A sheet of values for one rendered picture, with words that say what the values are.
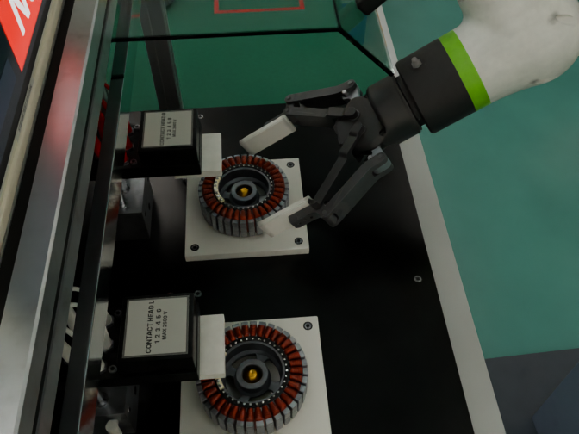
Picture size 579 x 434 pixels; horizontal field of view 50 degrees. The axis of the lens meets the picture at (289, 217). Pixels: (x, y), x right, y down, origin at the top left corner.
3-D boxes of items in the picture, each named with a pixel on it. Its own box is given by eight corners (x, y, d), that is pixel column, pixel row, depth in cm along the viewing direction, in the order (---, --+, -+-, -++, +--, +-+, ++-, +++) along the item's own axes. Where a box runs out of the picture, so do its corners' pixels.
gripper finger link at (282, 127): (285, 117, 79) (283, 113, 79) (239, 144, 81) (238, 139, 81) (296, 130, 81) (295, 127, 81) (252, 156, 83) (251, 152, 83)
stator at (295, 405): (306, 335, 68) (307, 319, 66) (308, 438, 62) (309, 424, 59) (203, 335, 68) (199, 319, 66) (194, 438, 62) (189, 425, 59)
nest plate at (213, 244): (298, 164, 86) (298, 157, 85) (308, 253, 77) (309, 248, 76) (188, 170, 85) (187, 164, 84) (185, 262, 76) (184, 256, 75)
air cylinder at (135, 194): (153, 193, 83) (146, 164, 78) (150, 238, 78) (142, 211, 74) (115, 195, 82) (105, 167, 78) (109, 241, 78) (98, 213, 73)
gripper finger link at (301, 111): (352, 117, 72) (357, 107, 73) (278, 110, 79) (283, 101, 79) (366, 136, 75) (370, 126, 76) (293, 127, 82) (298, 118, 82)
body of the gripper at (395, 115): (433, 144, 72) (362, 182, 75) (409, 96, 77) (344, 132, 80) (411, 106, 66) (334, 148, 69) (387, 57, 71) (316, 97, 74)
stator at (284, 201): (279, 165, 84) (279, 145, 81) (297, 231, 77) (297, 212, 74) (196, 178, 82) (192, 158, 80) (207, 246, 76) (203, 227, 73)
